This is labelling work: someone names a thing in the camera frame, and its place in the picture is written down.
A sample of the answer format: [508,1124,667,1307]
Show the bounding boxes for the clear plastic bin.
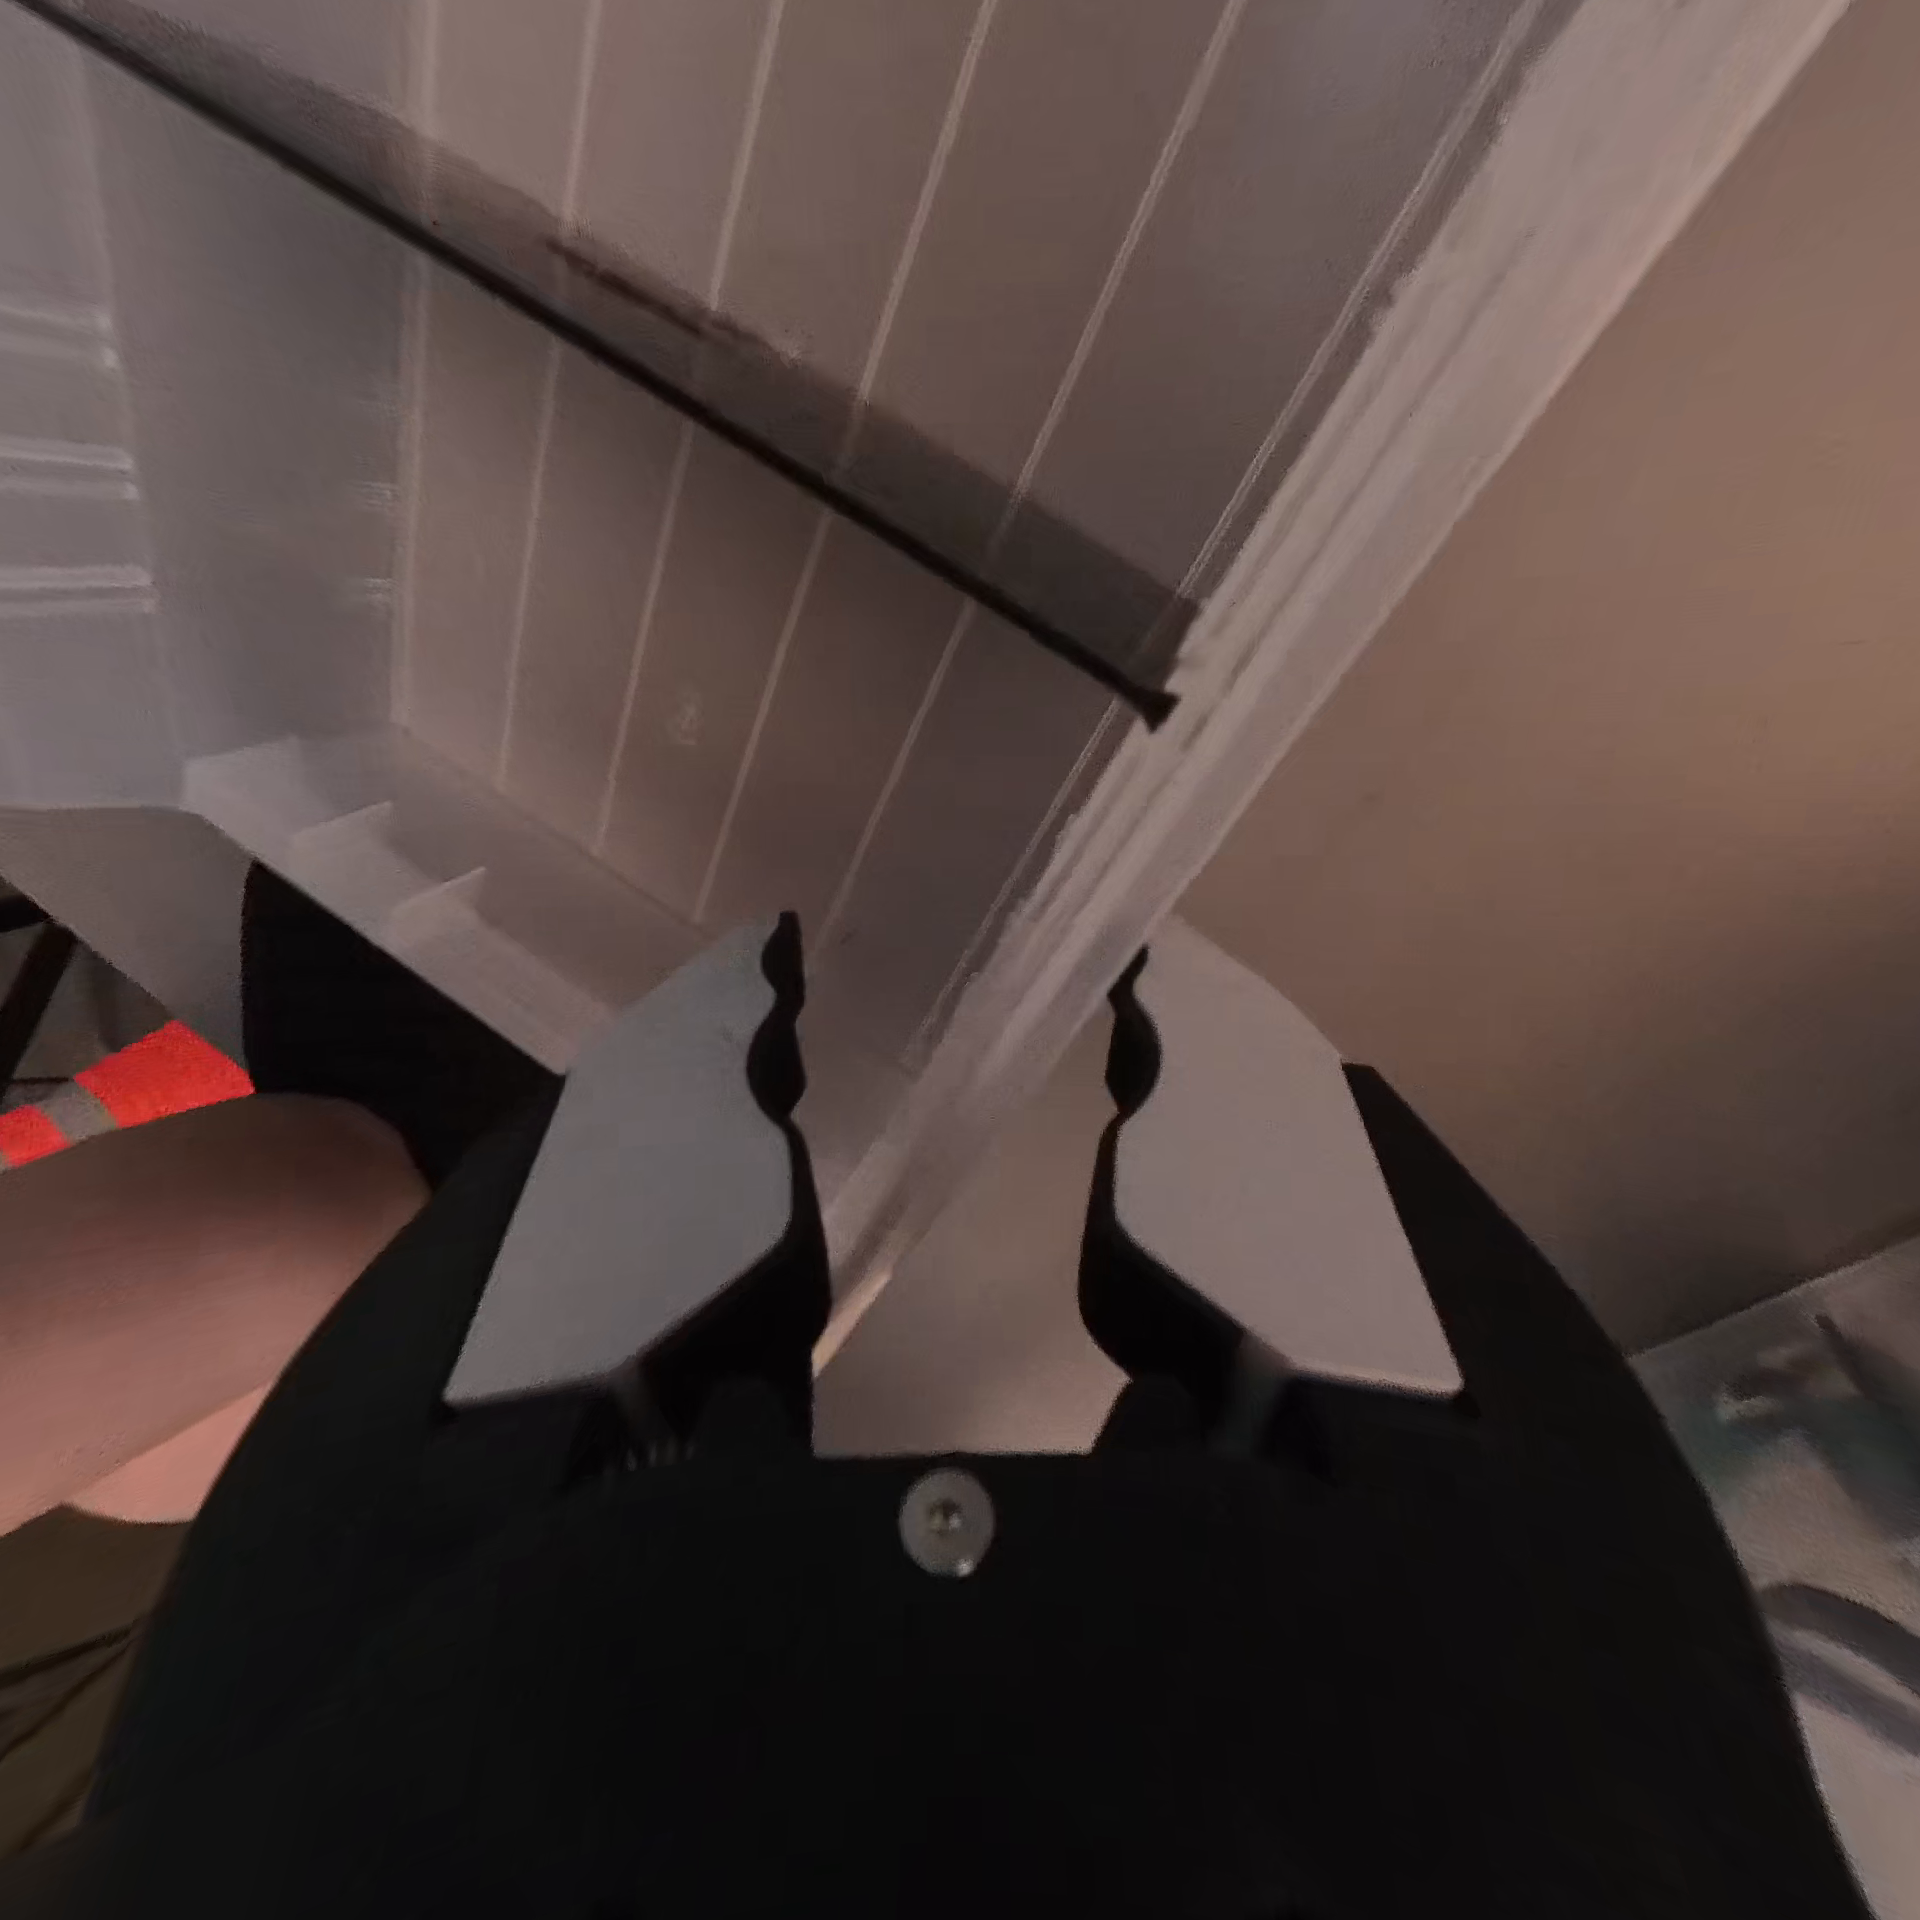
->
[0,0,1862,1351]

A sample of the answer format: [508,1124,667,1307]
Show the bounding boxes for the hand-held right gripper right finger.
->
[1077,914,1464,1449]

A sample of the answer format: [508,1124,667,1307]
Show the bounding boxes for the person's left forearm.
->
[0,1090,439,1530]

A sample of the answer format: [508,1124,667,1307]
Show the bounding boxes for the olive shirt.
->
[0,1516,196,1920]

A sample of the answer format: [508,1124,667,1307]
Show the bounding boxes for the orange striped cloth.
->
[0,1019,257,1171]

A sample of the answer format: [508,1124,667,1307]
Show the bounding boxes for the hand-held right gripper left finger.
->
[442,908,834,1453]

